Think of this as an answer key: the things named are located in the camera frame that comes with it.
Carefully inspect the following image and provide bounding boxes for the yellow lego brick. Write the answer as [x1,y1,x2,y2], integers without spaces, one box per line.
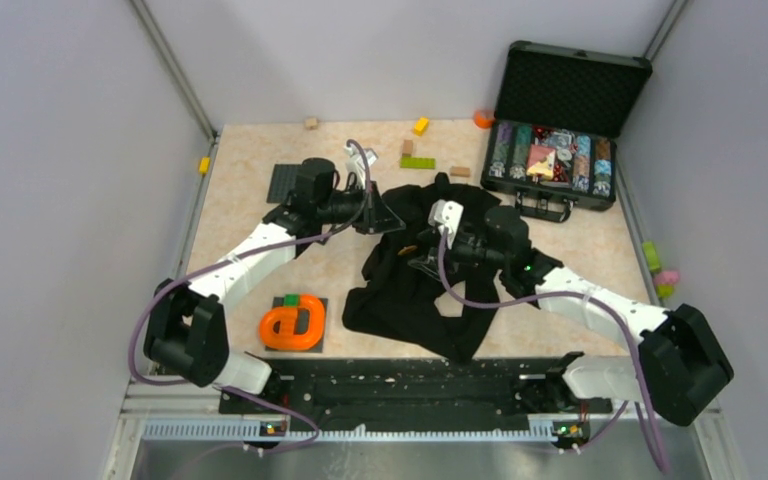
[412,117,430,136]

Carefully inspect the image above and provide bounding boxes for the black poker chip case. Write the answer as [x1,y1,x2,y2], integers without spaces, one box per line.
[480,40,653,223]

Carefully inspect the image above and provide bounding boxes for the dark grey lego baseplate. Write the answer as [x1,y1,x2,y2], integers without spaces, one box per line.
[266,164,301,204]

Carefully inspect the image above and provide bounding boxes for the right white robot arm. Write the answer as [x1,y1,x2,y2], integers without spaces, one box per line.
[409,200,735,426]

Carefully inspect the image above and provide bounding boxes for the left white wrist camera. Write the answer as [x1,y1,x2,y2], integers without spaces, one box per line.
[343,146,378,190]

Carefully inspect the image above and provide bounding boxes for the yellow block on rail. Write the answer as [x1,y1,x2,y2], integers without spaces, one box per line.
[198,157,211,175]

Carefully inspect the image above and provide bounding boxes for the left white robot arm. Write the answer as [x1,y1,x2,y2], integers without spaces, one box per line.
[140,149,405,414]

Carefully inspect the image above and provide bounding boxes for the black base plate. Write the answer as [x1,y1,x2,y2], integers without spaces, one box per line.
[218,356,614,435]

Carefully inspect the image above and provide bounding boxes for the green lego brick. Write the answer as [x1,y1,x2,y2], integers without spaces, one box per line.
[399,156,436,170]

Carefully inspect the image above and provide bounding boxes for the tan wooden block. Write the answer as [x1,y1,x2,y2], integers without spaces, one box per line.
[449,166,472,178]

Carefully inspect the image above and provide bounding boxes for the orange plastic chain link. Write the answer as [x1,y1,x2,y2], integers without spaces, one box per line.
[258,294,327,352]

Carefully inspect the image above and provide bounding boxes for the small green lego block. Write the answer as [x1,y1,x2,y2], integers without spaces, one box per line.
[282,294,300,307]

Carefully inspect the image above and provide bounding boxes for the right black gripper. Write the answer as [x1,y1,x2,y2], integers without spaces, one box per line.
[409,225,508,281]

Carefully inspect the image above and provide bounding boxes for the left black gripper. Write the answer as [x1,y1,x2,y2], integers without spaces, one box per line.
[317,180,405,235]

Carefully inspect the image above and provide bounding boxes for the small grey baseplate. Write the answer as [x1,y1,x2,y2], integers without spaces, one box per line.
[264,296,330,354]

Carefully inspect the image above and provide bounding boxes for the green and pink toys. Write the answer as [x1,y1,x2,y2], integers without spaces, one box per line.
[641,241,681,299]

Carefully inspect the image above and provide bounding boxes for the brown wooden block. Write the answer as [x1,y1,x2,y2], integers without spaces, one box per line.
[401,139,414,157]

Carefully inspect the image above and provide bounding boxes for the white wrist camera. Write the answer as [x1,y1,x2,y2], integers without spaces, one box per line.
[343,146,378,190]
[428,199,464,235]

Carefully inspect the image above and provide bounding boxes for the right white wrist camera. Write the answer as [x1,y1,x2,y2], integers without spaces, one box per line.
[428,199,464,235]

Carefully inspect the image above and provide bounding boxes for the black garment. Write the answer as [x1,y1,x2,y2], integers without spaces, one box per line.
[342,174,540,363]

